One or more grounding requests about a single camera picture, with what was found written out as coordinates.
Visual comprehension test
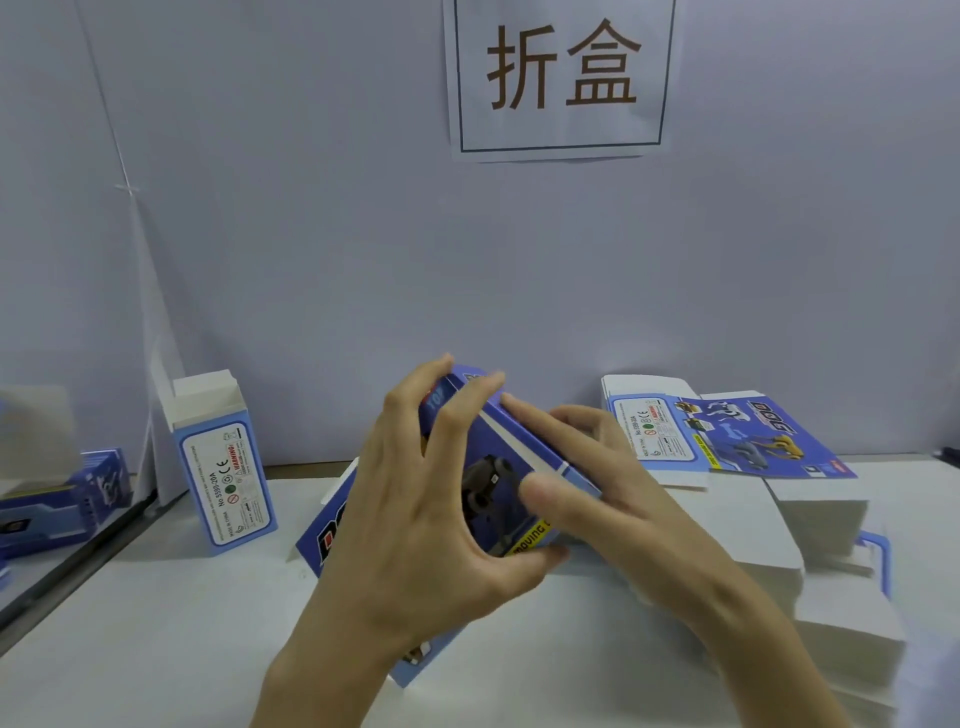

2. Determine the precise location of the pile of blue boxes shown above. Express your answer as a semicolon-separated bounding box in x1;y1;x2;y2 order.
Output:
0;385;135;584

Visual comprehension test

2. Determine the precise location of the person's right hand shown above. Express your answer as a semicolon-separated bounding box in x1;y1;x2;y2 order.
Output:
498;393;785;635

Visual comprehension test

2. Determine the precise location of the person's right forearm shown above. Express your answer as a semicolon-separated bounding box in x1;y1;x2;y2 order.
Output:
705;585;857;728

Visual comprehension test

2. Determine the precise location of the blue dog-print cardboard box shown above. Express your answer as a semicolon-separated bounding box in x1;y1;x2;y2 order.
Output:
157;369;281;557
291;364;606;690

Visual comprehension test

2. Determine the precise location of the white paper wall sign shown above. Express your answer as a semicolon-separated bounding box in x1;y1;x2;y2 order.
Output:
441;0;686;164

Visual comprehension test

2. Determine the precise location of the person's left hand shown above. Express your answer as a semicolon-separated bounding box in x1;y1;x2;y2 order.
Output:
265;354;573;698

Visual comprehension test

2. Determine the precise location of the stack of boxes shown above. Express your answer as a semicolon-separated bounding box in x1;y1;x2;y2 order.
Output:
598;372;912;725

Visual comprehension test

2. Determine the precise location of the person's left forearm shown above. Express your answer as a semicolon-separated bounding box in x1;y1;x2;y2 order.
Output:
249;660;395;728

